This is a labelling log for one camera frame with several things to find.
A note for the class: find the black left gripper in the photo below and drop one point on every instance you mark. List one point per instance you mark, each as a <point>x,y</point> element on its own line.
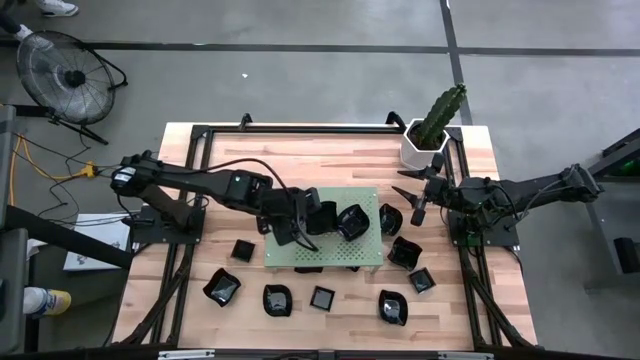
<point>290,210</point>

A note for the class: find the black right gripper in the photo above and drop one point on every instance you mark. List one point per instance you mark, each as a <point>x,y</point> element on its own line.
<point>436,187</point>

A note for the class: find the small black square mini plate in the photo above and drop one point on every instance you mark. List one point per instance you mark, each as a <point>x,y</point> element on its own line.
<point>322,298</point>
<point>422,280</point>
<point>243,250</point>

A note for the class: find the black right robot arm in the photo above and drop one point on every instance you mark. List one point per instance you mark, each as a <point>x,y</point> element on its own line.
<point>540,192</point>

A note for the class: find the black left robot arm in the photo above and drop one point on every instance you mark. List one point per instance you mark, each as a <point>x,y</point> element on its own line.
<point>200,180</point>

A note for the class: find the white hexagonal planter pot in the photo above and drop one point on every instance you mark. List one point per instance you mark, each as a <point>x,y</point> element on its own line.
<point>412,155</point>

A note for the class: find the green perforated metal shelf riser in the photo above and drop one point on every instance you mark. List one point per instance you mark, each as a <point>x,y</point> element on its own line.
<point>350,255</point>

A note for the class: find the green cactus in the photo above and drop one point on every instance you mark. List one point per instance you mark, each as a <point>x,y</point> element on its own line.
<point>442,112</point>

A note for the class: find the dark grey equipment stand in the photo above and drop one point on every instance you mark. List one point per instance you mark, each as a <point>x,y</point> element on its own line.
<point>605,225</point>

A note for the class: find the black box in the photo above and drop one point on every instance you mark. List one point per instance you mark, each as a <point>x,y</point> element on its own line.
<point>627,255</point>

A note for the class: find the white paper booklet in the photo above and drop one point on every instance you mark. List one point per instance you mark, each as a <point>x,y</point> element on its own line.
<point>95,250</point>

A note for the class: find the black metal beam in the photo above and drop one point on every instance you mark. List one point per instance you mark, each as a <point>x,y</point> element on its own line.
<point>65,235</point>

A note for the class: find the black floor fan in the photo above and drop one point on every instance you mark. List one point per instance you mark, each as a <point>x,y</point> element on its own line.
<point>75,77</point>

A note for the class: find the white and yellow bottle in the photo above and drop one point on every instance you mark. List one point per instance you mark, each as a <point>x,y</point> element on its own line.
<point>47,301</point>

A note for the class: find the person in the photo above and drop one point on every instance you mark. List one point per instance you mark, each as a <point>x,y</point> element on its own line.
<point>57,7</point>

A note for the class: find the black aluminium rig frame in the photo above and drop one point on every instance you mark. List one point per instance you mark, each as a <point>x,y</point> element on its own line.
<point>300,129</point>

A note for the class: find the black frame clamp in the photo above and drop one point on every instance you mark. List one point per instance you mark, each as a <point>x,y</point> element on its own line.
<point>245,120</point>
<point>397,120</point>

